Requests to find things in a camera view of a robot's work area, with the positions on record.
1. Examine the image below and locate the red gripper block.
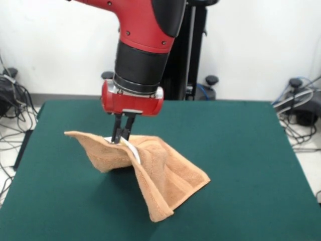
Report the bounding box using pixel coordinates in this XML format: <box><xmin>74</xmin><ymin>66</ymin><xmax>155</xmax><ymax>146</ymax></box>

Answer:
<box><xmin>101</xmin><ymin>79</ymin><xmax>165</xmax><ymax>144</ymax></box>

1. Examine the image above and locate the tan terry towel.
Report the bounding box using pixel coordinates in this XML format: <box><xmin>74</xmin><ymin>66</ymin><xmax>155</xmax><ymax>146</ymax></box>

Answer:
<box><xmin>64</xmin><ymin>130</ymin><xmax>211</xmax><ymax>223</ymax></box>

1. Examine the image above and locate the dark green table cloth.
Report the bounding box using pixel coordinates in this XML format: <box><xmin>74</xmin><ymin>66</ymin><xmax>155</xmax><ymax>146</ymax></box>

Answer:
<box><xmin>0</xmin><ymin>99</ymin><xmax>321</xmax><ymax>241</ymax></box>

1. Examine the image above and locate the black pedestal leg with knob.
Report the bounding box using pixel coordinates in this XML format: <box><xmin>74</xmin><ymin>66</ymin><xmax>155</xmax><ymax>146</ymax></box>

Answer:
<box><xmin>100</xmin><ymin>71</ymin><xmax>115</xmax><ymax>82</ymax></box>
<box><xmin>185</xmin><ymin>75</ymin><xmax>219</xmax><ymax>100</ymax></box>

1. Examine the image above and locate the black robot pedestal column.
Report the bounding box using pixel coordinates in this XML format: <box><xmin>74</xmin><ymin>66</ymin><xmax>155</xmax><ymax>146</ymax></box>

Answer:
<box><xmin>160</xmin><ymin>0</ymin><xmax>209</xmax><ymax>101</ymax></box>

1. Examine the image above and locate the black pedestal foot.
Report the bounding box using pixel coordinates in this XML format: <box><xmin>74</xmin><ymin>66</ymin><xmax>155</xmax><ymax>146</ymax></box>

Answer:
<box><xmin>273</xmin><ymin>77</ymin><xmax>321</xmax><ymax>127</ymax></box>
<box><xmin>0</xmin><ymin>67</ymin><xmax>19</xmax><ymax>116</ymax></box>

